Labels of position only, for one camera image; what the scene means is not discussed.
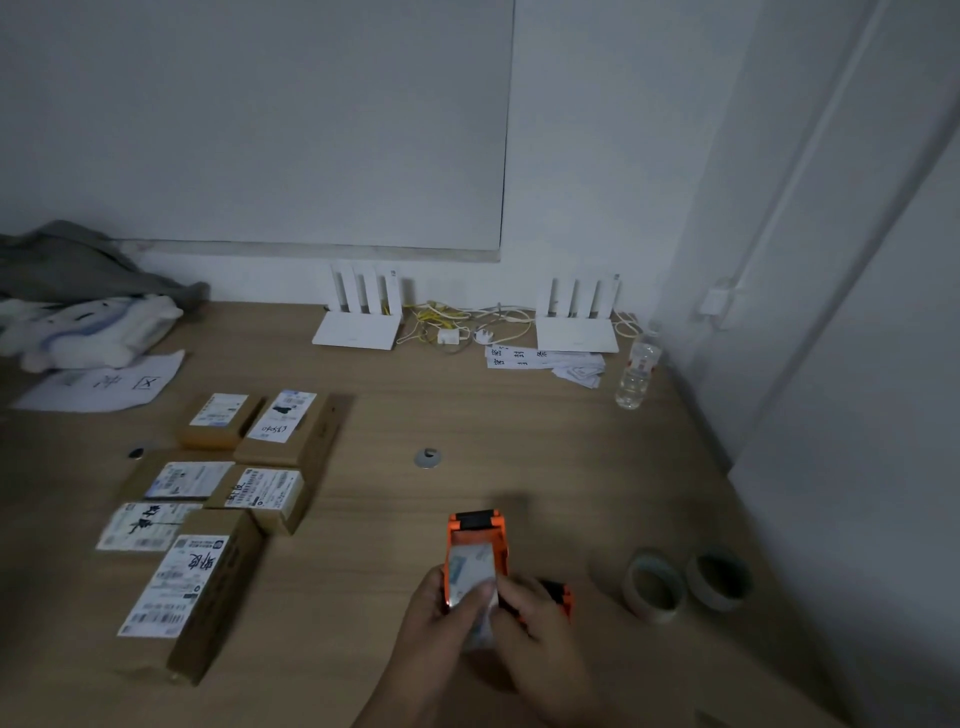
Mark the small square cardboard box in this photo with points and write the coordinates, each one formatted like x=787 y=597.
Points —
x=217 y=418

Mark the metal desk grommet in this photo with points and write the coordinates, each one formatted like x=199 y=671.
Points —
x=428 y=457

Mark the white power plug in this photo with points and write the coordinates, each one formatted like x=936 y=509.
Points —
x=448 y=337

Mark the white router with antennas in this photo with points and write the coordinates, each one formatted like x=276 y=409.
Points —
x=577 y=326
x=360 y=322

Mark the person's right thumb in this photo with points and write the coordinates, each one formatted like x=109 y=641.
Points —
x=514 y=596

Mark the white label sticker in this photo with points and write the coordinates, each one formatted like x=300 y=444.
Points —
x=471 y=566

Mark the beige tape roll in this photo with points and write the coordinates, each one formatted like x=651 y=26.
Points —
x=654 y=589

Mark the white plush toy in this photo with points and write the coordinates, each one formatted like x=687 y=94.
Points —
x=90 y=330

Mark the white tape roll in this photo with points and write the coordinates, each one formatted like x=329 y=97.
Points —
x=718 y=579

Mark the large labelled cardboard box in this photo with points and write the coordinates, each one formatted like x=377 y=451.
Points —
x=196 y=592

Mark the white wall junction box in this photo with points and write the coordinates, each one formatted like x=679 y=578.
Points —
x=716 y=301

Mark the grey cloth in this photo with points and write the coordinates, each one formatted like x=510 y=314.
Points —
x=75 y=262

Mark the person's left forearm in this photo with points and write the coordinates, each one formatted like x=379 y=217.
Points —
x=386 y=716

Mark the white wall board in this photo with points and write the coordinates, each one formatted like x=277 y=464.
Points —
x=255 y=120

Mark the person's right hand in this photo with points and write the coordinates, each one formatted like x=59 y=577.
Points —
x=544 y=660

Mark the person's left thumb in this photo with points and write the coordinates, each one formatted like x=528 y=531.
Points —
x=471 y=601

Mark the tall cardboard box handwritten label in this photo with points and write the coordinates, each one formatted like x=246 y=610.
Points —
x=296 y=435

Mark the clear plastic water bottle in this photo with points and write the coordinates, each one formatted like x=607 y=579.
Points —
x=637 y=371

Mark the flat labelled cardboard box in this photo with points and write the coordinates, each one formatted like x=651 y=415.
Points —
x=184 y=480

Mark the white paper sheet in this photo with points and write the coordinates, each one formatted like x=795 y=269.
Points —
x=105 y=386

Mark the person's left hand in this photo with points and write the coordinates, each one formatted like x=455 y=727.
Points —
x=424 y=652

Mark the flat white labelled parcel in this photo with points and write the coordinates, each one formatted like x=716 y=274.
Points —
x=142 y=526

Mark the pile of handwritten paper slips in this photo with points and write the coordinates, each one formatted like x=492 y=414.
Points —
x=544 y=358

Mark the small cardboard box wide label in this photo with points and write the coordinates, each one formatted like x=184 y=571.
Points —
x=264 y=496

